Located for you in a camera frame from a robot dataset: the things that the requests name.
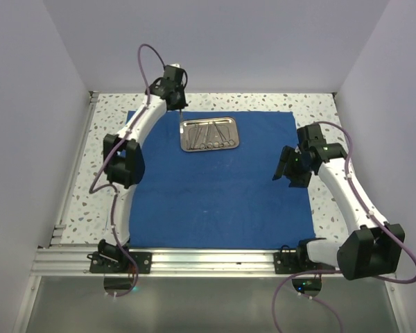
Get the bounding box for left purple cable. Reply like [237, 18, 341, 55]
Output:
[88, 43, 167, 298]

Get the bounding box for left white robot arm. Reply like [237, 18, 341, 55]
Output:
[103, 64, 188, 247]

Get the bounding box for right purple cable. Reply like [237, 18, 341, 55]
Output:
[270, 121, 416, 333]

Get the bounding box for steel instrument tray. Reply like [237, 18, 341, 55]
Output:
[179, 116, 240, 153]

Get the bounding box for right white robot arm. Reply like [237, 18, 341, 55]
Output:
[273, 123, 405, 280]

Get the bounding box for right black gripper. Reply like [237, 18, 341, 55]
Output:
[273, 145, 313, 189]

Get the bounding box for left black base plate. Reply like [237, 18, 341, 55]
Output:
[87, 252, 153, 274]

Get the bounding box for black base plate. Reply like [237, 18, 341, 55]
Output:
[272, 245, 335, 274]
[87, 252, 153, 274]

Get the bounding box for aluminium mounting rail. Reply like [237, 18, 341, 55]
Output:
[30, 242, 397, 278]

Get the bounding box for surgical instruments in tray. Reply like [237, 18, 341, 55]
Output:
[187, 121, 236, 150]

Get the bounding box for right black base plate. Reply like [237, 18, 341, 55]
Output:
[272, 245, 335, 274]

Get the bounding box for blue surgical cloth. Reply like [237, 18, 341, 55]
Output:
[130, 111, 315, 250]

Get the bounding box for purple cable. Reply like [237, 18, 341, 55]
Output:
[270, 121, 416, 333]
[88, 43, 167, 298]

